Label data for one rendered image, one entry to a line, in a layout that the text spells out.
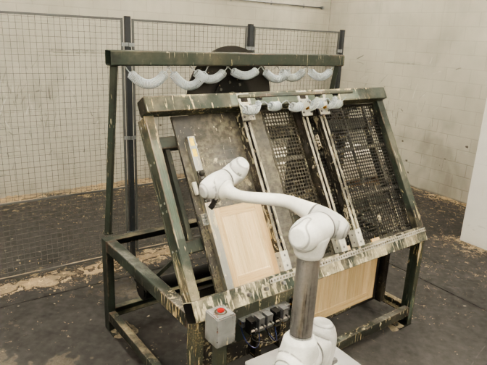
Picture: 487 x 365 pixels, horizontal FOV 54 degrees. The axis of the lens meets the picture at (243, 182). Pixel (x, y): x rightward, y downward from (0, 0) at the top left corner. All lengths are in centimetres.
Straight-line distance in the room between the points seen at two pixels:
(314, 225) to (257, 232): 115
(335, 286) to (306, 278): 183
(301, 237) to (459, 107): 633
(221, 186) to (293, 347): 78
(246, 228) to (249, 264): 23
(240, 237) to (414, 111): 592
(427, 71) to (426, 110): 62
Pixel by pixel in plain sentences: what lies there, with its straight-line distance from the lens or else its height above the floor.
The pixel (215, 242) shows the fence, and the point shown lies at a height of 115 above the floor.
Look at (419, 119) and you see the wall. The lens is 846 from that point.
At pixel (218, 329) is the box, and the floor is 87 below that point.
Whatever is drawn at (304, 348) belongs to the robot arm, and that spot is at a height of 105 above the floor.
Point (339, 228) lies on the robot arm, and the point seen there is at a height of 155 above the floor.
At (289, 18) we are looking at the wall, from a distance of 923.
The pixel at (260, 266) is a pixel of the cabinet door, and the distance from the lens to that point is 305.
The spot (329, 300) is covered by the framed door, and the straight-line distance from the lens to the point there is 390.
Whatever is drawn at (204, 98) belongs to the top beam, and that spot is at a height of 194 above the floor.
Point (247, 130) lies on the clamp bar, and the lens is 318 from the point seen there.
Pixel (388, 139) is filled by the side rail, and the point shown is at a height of 156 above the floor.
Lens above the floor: 232
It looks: 17 degrees down
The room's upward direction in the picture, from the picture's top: 3 degrees clockwise
